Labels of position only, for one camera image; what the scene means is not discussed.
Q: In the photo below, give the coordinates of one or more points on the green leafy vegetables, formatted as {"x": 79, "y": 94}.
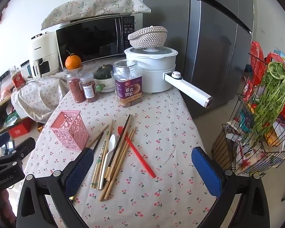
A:
{"x": 268, "y": 95}

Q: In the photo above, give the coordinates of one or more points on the white electric cooking pot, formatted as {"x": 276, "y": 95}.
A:
{"x": 154, "y": 73}

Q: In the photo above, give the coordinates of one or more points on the jar of nuts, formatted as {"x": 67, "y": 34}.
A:
{"x": 89, "y": 89}

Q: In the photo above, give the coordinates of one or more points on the clear container with black lid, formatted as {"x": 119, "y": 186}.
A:
{"x": 26, "y": 68}

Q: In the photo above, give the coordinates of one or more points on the pink utensil holder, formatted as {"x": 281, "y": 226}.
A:
{"x": 70, "y": 129}

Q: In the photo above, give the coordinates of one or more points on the black microwave oven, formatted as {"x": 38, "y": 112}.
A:
{"x": 90, "y": 40}

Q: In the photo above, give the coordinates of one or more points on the cream air fryer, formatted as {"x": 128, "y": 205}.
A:
{"x": 44, "y": 49}

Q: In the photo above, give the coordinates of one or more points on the paper-wrapped chopsticks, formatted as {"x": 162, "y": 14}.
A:
{"x": 103, "y": 152}

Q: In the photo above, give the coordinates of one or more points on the jar of red berries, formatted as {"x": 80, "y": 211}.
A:
{"x": 74, "y": 89}

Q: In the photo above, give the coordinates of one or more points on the phone on tripod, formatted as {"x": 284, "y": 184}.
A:
{"x": 9, "y": 145}

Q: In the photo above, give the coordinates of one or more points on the white and green bowl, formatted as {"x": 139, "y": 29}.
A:
{"x": 105, "y": 86}

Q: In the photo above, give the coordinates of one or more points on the white plastic spoon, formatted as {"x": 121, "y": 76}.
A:
{"x": 111, "y": 143}

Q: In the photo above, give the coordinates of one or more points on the clear jar with purple label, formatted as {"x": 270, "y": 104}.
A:
{"x": 128, "y": 85}

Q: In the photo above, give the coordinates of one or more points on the brown cardboard box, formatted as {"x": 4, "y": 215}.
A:
{"x": 222, "y": 144}

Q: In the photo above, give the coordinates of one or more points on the floral cloth cover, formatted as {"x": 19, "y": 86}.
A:
{"x": 95, "y": 7}

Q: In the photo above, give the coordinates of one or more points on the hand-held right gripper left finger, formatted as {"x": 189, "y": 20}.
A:
{"x": 78, "y": 168}

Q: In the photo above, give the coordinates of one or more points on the grey refrigerator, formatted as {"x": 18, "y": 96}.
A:
{"x": 209, "y": 52}

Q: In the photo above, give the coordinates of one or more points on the red plastic spoon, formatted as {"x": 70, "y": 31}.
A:
{"x": 137, "y": 153}

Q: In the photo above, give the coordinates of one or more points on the black chopstick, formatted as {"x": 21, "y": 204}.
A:
{"x": 125, "y": 134}
{"x": 122, "y": 133}

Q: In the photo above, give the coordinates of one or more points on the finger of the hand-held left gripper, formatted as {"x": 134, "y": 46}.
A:
{"x": 21, "y": 150}
{"x": 0, "y": 139}

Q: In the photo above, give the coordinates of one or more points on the cherry print tablecloth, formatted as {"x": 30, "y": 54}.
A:
{"x": 161, "y": 135}
{"x": 38, "y": 95}

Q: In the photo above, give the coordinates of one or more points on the dark green pumpkin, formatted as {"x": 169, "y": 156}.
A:
{"x": 103, "y": 72}

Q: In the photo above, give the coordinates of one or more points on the orange mandarin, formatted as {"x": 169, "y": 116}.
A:
{"x": 73, "y": 61}

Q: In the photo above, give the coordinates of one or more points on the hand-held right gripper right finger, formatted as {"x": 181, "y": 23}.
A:
{"x": 205, "y": 172}

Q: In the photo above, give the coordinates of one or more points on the jar with red label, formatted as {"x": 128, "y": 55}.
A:
{"x": 17, "y": 80}

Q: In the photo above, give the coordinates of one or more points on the red box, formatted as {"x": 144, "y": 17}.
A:
{"x": 20, "y": 130}

